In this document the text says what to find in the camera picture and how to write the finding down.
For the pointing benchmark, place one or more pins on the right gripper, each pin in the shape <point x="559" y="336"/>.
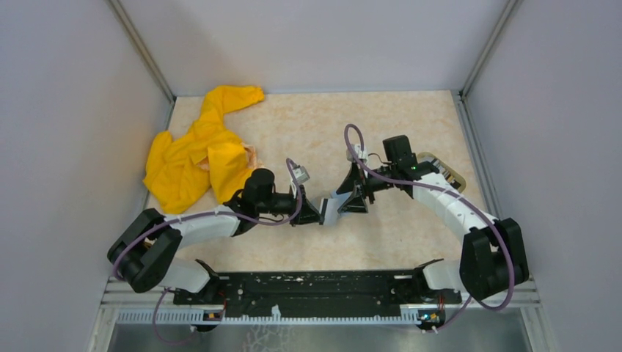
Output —
<point x="356" y="202"/>

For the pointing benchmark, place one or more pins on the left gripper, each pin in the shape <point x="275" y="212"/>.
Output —
<point x="309" y="214"/>

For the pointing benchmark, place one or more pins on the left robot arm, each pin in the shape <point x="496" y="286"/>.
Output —
<point x="145" y="254"/>

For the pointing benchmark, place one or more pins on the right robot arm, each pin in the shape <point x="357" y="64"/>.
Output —
<point x="492" y="258"/>

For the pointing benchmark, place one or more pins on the striped cards in tray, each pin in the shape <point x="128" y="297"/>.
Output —
<point x="452" y="177"/>

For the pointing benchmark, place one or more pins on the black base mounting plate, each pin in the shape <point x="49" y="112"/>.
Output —
<point x="307" y="306"/>

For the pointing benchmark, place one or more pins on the beige oval tray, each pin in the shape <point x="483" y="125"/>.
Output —
<point x="427" y="156"/>

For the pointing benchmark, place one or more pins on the yellow cloth garment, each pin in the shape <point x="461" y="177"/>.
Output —
<point x="208" y="157"/>

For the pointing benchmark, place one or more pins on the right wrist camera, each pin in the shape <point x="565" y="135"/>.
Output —
<point x="357" y="151"/>

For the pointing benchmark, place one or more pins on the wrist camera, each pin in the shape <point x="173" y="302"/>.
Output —
<point x="300" y="176"/>
<point x="357" y="151"/>

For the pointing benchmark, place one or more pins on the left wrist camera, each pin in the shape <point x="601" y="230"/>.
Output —
<point x="300" y="176"/>

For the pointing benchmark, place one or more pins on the white slotted cable duct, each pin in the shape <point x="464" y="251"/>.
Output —
<point x="187" y="316"/>

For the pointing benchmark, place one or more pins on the aluminium frame rail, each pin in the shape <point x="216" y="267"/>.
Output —
<point x="119" y="293"/>

